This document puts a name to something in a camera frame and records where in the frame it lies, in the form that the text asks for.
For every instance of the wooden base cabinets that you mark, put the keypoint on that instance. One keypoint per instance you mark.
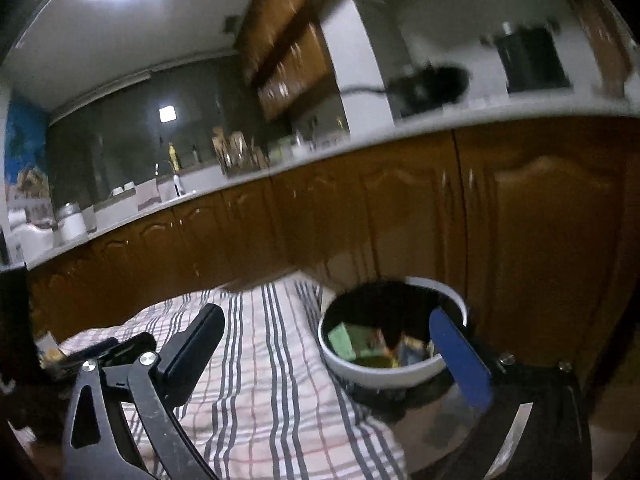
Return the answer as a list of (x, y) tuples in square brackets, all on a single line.
[(400, 210)]

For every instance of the yellow bottle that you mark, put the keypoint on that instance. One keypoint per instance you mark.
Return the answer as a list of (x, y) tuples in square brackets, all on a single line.
[(173, 157)]

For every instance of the dark window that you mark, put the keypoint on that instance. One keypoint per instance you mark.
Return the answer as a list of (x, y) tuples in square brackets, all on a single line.
[(140, 135)]

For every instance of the utensil rack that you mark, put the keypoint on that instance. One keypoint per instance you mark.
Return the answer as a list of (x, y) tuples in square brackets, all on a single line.
[(240, 155)]

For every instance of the green printed snack wrapper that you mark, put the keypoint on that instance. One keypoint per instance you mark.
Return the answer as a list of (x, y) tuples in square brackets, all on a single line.
[(367, 342)]

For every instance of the black wok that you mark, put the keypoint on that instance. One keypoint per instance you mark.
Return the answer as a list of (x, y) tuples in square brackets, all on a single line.
[(430, 85)]

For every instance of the black cooking pot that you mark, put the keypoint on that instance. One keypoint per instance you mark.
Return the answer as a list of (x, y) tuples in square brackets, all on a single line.
[(530, 60)]

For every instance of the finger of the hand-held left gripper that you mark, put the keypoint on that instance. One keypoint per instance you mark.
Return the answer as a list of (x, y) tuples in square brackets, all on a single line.
[(120, 347)]

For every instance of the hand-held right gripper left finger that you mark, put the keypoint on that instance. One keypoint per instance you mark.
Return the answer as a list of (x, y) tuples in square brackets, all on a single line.
[(200, 340)]

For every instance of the plaid cloth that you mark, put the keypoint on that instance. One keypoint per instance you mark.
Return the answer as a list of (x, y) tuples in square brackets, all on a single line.
[(260, 385)]

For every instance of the white countertop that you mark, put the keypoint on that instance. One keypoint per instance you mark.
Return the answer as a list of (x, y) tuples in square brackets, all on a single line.
[(350, 142)]

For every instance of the white canister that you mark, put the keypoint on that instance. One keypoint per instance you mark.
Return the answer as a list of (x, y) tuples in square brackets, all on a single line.
[(70, 225)]

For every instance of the plain green packet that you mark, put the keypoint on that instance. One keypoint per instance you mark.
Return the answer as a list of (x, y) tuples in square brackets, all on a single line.
[(341, 340)]

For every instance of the blue wall poster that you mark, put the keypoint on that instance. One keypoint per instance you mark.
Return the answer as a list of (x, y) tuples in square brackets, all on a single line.
[(27, 150)]

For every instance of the white wrapper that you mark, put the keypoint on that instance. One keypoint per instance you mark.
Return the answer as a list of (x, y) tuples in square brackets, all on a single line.
[(412, 355)]

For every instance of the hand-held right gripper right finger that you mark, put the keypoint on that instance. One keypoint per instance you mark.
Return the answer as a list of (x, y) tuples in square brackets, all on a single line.
[(460, 360)]

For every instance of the white bowl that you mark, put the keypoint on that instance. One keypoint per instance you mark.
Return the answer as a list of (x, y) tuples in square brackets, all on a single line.
[(380, 377)]

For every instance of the wooden wall cabinets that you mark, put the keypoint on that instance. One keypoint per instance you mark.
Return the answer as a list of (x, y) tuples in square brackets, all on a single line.
[(285, 50)]

